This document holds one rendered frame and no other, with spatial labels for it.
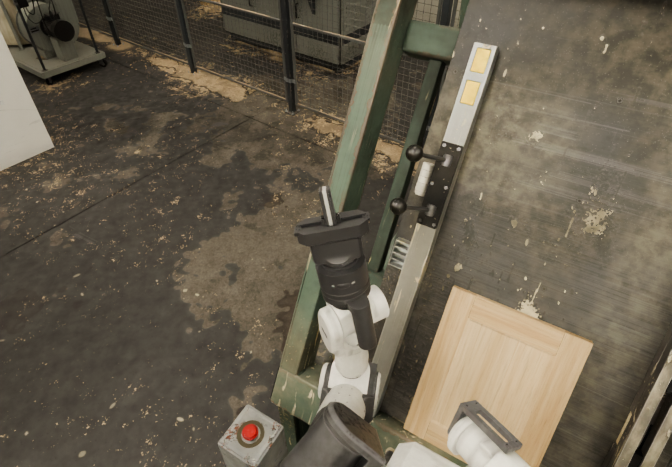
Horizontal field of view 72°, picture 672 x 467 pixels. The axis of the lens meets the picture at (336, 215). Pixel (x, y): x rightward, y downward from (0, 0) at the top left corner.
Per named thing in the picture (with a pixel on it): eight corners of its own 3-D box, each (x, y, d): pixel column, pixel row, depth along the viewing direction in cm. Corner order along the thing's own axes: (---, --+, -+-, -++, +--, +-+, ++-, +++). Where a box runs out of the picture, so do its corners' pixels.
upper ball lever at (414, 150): (441, 167, 107) (399, 158, 99) (446, 151, 106) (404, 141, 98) (453, 171, 104) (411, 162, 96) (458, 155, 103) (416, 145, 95)
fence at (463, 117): (363, 401, 126) (357, 408, 122) (477, 46, 104) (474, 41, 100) (379, 410, 124) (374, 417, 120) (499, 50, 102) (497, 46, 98)
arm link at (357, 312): (363, 254, 87) (372, 301, 92) (311, 277, 84) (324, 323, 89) (394, 284, 77) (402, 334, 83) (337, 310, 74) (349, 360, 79)
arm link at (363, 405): (375, 420, 104) (369, 462, 82) (319, 409, 106) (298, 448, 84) (381, 368, 105) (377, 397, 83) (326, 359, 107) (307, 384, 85)
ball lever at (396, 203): (425, 215, 110) (383, 210, 102) (430, 200, 109) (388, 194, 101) (437, 220, 107) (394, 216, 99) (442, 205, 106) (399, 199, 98)
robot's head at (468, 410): (478, 496, 61) (502, 451, 59) (434, 446, 67) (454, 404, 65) (505, 484, 65) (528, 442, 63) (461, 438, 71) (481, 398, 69)
